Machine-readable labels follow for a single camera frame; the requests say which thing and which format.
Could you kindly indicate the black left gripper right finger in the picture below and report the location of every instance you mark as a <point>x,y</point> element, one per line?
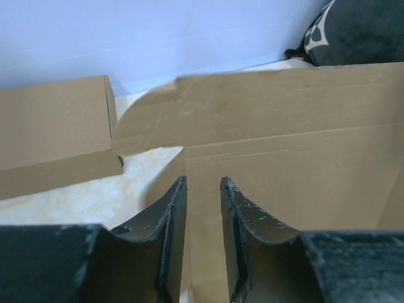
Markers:
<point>270,261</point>

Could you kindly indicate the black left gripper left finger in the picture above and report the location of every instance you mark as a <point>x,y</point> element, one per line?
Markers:
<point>137,261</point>

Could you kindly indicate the brown cardboard box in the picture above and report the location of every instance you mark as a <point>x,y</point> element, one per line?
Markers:
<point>317,148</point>
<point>57,134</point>

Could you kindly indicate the closed brown cardboard box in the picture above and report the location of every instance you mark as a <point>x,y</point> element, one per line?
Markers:
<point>57,134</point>

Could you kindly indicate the black floral pillow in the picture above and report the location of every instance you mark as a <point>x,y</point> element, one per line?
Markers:
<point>353,32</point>

